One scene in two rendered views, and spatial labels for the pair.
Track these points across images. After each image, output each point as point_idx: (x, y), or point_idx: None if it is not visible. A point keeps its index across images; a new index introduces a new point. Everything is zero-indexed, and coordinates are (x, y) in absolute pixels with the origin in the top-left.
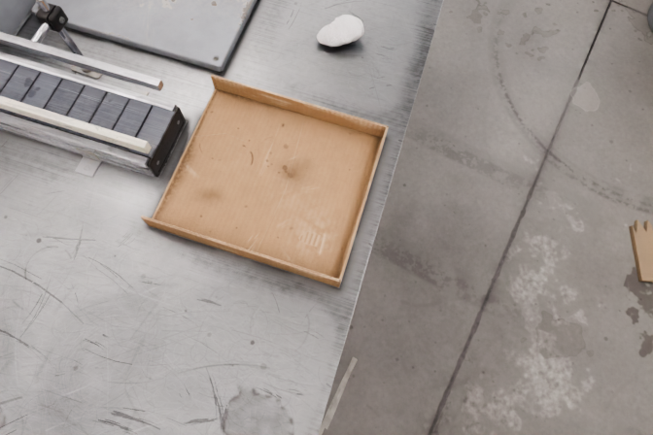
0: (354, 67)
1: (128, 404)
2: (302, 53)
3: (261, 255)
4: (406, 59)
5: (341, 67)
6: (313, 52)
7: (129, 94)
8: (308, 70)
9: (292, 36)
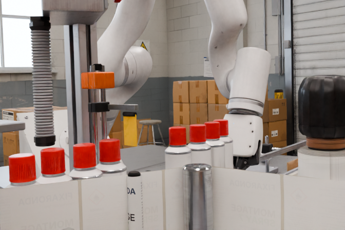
0: (281, 160)
1: None
2: (271, 164)
3: None
4: (279, 156)
5: (280, 161)
6: (271, 163)
7: (297, 168)
8: (280, 164)
9: (260, 165)
